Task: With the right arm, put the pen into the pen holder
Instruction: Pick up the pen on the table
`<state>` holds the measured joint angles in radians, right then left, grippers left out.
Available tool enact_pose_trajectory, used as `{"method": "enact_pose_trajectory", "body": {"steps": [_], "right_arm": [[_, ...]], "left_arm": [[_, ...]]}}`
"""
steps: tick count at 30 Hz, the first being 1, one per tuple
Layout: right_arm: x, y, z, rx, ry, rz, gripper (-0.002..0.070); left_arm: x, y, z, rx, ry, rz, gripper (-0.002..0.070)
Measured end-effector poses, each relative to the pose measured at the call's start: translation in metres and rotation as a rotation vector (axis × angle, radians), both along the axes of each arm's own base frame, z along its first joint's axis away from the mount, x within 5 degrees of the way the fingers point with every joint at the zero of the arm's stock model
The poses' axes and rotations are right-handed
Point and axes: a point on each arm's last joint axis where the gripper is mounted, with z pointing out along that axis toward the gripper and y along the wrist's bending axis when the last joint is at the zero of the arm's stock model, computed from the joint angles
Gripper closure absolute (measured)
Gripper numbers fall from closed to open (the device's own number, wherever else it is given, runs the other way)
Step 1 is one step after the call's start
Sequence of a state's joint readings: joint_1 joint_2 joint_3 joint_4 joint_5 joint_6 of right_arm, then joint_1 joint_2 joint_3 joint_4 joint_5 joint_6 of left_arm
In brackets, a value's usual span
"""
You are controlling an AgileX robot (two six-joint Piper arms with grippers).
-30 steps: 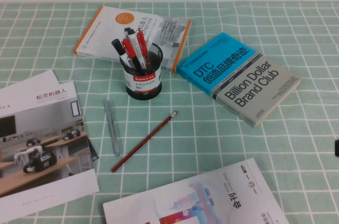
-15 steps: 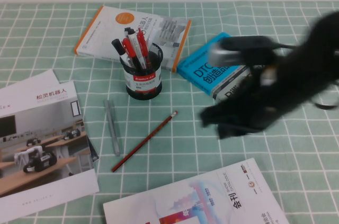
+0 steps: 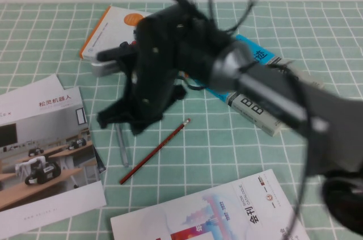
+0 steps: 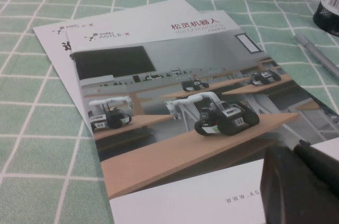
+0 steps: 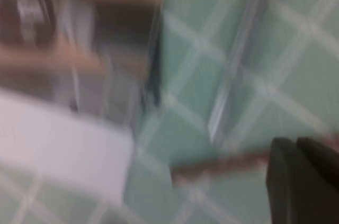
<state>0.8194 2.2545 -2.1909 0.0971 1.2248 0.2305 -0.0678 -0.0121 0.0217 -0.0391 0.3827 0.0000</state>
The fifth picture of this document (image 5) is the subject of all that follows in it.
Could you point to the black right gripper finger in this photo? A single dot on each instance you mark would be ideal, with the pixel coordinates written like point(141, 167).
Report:
point(304, 181)

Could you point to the translucent grey pen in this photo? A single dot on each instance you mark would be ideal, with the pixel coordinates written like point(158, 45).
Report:
point(233, 65)

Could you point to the red pencil with eraser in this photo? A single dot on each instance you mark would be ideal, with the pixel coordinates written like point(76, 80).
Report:
point(219, 163)

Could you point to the green checkered tablecloth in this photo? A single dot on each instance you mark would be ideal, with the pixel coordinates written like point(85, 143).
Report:
point(190, 97)

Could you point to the robot classroom photo brochure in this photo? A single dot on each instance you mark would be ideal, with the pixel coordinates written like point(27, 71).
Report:
point(66, 75)

